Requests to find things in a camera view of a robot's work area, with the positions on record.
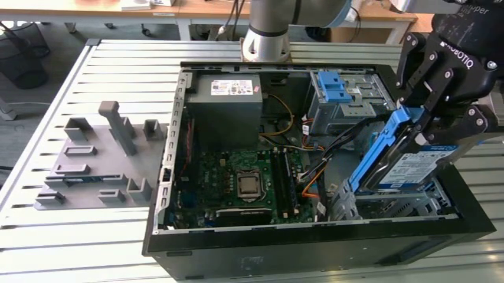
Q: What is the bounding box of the grey parts rack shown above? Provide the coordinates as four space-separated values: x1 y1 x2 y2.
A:
33 100 168 210

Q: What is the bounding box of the hard disk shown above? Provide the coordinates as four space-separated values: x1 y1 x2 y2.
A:
349 105 461 195

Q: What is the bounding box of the wooden desk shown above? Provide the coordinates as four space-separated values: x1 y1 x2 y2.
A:
0 0 418 45

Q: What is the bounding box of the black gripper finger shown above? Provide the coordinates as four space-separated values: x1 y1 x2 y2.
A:
394 31 440 104
414 69 496 163

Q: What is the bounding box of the blue plastic drive latch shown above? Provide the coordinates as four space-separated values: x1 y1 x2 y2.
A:
317 70 352 103

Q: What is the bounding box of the grey power supply unit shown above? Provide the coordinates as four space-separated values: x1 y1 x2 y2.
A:
184 73 263 151

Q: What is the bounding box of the grey metal optical drive cage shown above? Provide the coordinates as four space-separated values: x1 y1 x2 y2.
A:
306 70 397 138

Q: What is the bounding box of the yellow wire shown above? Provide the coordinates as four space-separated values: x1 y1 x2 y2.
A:
259 93 295 137

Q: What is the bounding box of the orange wire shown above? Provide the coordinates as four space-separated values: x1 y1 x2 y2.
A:
302 181 319 198

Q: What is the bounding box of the black graphics card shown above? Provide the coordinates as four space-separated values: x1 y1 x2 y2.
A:
204 206 273 228

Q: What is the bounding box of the green motherboard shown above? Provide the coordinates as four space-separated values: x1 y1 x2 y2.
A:
172 149 319 229

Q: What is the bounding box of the silver CPU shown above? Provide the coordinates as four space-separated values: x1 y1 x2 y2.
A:
235 170 263 200

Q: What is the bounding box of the grey metal disk bay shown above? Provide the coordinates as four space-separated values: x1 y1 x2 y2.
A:
329 176 453 221

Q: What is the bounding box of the black mesh waste bin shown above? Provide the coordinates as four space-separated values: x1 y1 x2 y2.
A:
0 22 51 89

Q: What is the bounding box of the black cable bundle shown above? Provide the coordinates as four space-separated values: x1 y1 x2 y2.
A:
298 113 389 183

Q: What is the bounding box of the black open PC case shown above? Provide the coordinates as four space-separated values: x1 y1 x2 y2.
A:
140 61 496 281

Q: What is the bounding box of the black RAM slot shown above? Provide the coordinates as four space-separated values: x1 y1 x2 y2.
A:
282 149 299 215

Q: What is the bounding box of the white cardboard box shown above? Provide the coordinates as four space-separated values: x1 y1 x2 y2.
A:
120 0 152 12

